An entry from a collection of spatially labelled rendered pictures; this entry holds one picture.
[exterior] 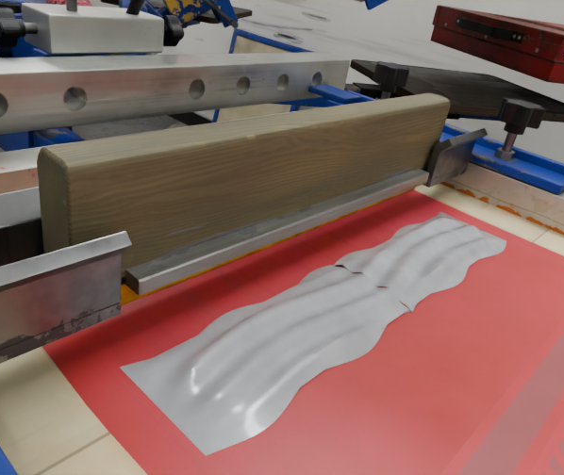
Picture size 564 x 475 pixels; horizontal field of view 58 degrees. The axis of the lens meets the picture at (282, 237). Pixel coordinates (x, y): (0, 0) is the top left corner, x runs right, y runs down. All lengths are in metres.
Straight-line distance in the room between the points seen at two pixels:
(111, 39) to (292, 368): 0.39
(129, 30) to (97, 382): 0.39
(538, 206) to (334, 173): 0.26
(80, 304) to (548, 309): 0.33
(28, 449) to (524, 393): 0.26
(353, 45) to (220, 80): 2.22
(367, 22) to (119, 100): 2.30
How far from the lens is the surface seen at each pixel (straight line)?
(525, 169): 0.59
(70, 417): 0.27
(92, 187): 0.25
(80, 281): 0.26
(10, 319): 0.25
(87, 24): 0.55
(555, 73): 1.20
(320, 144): 0.36
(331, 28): 2.87
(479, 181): 0.60
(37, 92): 0.48
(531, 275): 0.47
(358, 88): 1.20
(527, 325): 0.40
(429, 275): 0.40
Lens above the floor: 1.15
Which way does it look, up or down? 29 degrees down
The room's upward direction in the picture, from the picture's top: 10 degrees clockwise
